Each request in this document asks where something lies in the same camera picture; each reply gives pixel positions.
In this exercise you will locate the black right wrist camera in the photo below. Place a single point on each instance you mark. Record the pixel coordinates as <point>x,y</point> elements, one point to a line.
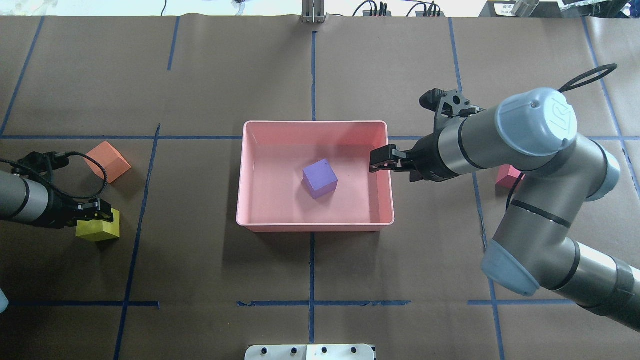
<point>449,107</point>

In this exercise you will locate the orange foam block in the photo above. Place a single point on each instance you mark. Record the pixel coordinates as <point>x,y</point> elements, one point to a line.
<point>112,161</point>

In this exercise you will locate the yellow-green foam block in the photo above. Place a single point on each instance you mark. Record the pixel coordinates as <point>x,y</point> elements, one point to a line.
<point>97,230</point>

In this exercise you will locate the black cable plugs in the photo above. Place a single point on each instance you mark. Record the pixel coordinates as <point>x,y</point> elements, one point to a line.
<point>398,9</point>

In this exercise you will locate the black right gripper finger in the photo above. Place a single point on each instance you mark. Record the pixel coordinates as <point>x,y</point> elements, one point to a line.
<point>388,153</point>
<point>395,165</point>

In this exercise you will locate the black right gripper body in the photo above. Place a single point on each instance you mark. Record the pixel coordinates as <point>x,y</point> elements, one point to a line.
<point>428,159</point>

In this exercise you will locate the red foam block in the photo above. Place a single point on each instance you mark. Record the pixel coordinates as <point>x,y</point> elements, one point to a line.
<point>507,176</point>

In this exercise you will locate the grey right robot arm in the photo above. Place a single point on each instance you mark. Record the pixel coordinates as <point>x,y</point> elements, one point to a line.
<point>536,132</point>

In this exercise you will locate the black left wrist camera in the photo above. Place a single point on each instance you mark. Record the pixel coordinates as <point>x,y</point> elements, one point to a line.
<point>40,163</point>

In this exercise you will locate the pink plastic bin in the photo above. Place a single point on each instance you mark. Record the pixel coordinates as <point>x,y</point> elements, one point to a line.
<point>272,196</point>

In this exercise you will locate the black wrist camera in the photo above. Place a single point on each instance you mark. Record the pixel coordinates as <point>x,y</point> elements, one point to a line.
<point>40,163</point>
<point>449,107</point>

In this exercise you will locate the purple foam block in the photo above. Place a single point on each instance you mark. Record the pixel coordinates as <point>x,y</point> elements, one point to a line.
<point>319,178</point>

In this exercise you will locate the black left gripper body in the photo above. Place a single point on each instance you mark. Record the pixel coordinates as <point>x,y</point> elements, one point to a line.
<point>60,208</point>

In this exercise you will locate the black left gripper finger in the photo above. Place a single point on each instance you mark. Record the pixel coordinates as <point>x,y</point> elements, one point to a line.
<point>100,215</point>
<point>96,205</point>

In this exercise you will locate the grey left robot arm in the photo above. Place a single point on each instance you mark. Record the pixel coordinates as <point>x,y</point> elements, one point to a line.
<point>28,202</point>

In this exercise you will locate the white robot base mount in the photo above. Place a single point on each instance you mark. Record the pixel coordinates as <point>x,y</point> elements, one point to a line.
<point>357,351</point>

